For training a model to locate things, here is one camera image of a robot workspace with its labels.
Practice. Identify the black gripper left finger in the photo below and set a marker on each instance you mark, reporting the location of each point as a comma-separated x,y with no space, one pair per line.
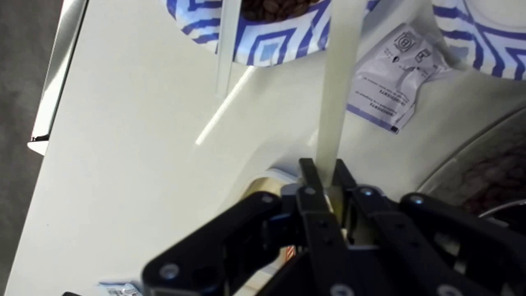
218,236

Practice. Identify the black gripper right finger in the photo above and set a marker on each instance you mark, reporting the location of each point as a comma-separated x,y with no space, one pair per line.
437,248

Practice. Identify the white plastic spoon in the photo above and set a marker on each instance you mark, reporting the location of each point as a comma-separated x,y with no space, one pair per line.
338,83

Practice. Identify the patterned paper bowl with beans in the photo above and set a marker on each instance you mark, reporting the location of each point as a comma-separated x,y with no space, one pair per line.
268,47

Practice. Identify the empty patterned paper bowl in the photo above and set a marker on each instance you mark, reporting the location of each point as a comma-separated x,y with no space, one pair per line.
486,44

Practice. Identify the flat snack packet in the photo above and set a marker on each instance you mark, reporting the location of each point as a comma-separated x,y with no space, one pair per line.
120,289

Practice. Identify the small white printed sachet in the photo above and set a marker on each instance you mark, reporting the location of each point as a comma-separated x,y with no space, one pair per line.
396,83

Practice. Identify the clear plastic utensil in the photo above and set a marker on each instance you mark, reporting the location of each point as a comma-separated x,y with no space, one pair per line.
228,44

